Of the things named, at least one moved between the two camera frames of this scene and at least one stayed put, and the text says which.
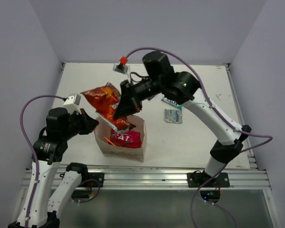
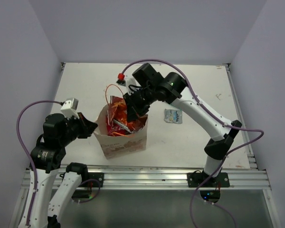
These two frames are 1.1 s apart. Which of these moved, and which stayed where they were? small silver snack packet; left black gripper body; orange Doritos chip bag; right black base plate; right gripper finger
Moved: orange Doritos chip bag; right gripper finger
Stayed: small silver snack packet; left black gripper body; right black base plate
